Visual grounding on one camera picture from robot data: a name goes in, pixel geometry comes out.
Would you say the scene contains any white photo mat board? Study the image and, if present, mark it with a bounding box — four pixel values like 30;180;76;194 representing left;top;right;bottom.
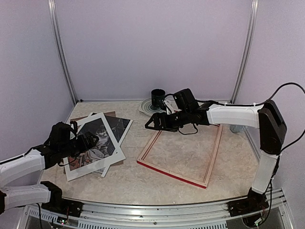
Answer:
63;112;126;182

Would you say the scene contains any light blue mug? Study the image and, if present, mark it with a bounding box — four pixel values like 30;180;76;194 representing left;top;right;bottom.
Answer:
230;125;246;134

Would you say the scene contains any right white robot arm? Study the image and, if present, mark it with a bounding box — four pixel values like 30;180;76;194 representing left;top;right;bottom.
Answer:
144;100;287;215

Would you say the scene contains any right aluminium corner post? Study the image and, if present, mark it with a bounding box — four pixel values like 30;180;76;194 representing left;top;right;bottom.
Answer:
230;0;259;104

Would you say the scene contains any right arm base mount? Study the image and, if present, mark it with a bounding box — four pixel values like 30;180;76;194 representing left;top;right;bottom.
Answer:
227;189;271;229

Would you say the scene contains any left aluminium corner post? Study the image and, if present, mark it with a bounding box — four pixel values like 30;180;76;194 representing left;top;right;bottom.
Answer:
48;0;78;105

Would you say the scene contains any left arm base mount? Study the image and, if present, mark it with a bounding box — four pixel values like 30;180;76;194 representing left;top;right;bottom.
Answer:
41;198;84;218

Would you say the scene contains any aluminium corner post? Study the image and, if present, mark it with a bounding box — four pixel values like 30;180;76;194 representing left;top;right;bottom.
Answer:
48;0;78;105
230;0;259;104

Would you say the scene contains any aluminium front rail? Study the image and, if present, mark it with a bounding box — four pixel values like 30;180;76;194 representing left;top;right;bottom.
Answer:
17;189;295;229

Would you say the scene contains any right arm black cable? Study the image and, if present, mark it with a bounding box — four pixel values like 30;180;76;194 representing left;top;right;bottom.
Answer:
164;82;305;225

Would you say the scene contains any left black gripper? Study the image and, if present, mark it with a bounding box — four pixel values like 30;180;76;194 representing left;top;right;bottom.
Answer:
60;131;99;158

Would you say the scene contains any dark green cup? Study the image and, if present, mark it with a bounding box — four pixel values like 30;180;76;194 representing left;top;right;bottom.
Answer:
151;89;165;109

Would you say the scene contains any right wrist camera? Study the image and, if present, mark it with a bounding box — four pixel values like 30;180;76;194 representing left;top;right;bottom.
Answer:
173;88;199;113

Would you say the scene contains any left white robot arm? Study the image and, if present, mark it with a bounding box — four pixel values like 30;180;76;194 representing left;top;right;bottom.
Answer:
0;121;99;213

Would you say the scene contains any white striped ceramic plate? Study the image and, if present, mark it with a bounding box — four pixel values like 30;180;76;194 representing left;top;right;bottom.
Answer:
138;98;166;116

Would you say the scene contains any brown cardboard backing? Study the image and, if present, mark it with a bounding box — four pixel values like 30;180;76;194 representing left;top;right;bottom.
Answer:
63;110;124;175

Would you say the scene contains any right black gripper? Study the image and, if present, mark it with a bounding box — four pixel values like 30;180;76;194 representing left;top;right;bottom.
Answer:
145;108;190;132

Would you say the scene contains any cat photo print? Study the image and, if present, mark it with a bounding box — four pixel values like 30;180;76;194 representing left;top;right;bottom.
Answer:
66;115;132;172

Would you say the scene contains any red wooden picture frame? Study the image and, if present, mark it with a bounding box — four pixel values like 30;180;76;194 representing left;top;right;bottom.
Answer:
137;125;224;188

